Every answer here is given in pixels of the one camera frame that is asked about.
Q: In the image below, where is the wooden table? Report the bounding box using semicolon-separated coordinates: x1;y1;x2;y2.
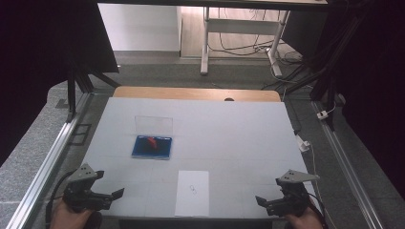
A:
113;85;282;103

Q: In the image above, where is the black curtain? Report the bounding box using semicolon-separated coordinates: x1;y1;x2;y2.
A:
0;0;119;168
318;0;405;199

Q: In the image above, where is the left hand-held gripper cable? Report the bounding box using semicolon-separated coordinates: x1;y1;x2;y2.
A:
45;171;76;229

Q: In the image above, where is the white-legged desk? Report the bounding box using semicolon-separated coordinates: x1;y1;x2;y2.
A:
96;0;329;78

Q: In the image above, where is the white table mat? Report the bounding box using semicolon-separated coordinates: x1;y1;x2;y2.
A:
80;96;311;220

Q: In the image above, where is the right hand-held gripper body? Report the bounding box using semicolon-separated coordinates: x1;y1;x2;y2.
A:
266;169;321;218

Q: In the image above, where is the hand-held gripper cable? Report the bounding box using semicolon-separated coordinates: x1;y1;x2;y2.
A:
307;193;330;229
45;171;76;229

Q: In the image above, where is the right hand-held gripper cable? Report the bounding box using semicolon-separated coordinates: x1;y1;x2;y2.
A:
307;193;330;229

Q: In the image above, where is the white paper sheet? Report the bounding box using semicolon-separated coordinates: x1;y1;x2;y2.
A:
174;170;210;218

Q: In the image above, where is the red stamp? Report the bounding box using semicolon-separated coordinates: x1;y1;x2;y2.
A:
146;136;160;150

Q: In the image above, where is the black floor cable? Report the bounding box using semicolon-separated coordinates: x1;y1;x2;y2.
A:
208;8;280;57

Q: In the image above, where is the white power adapter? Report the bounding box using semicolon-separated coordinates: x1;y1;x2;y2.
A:
295;135;311;153

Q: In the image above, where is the white cabinet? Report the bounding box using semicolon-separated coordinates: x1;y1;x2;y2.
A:
96;3;182;52

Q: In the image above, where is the blue case with clear lid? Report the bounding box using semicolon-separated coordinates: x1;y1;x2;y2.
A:
131;115;174;160

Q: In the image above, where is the black cable bundle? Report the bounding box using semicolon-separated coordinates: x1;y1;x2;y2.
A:
261;51;318;93

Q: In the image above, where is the person's right hand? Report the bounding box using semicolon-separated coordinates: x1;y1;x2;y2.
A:
284;211;324;229

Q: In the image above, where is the aluminium rail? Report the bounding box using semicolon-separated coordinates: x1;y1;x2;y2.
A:
310;100;385;229
6;92;95;229

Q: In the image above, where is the person's left hand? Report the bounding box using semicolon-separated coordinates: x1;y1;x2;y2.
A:
50;200;95;229

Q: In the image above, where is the black metal stand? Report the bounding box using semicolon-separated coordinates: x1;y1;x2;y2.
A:
65;61;122;124
283;9;367;132

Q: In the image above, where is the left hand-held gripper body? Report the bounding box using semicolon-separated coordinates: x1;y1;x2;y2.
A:
62;162;114;214

